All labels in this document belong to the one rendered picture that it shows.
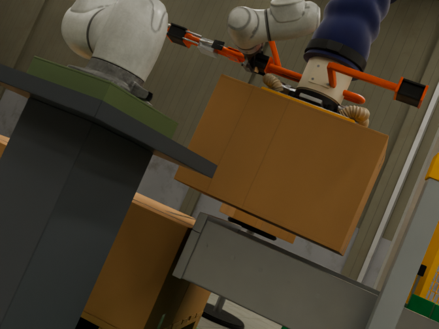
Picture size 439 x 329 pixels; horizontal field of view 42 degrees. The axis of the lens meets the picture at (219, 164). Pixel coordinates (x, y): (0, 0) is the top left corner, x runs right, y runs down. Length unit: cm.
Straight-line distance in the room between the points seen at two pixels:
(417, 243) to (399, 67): 984
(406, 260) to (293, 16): 79
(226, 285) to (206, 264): 9
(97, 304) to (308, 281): 73
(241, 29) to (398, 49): 975
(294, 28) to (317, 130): 33
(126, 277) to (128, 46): 82
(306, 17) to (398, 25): 992
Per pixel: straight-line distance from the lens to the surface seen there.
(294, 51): 1214
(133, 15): 150
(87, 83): 140
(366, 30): 210
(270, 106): 191
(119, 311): 198
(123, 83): 147
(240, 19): 178
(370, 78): 182
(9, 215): 147
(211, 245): 173
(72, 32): 169
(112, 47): 149
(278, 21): 180
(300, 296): 170
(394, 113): 1096
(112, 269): 198
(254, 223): 337
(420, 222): 153
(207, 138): 193
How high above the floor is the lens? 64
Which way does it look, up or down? 4 degrees up
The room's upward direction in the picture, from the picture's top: 24 degrees clockwise
